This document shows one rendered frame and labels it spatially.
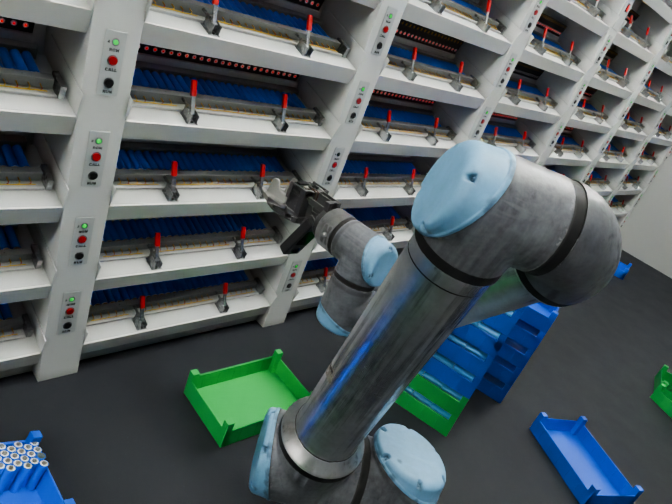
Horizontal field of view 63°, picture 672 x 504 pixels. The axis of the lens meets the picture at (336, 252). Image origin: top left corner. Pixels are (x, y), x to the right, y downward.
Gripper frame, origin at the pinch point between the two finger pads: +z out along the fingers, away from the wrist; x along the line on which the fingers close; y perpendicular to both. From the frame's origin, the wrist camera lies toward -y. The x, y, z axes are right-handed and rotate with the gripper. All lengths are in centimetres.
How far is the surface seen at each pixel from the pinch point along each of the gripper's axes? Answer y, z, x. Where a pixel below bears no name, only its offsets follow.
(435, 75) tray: 32, 21, -76
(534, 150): 12, 19, -170
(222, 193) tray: -9.4, 18.9, -1.4
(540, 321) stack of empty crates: -26, -43, -92
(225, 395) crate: -60, -4, -2
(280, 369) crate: -57, -3, -21
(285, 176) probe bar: -5.7, 22.3, -24.6
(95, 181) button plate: -4.6, 15.2, 33.9
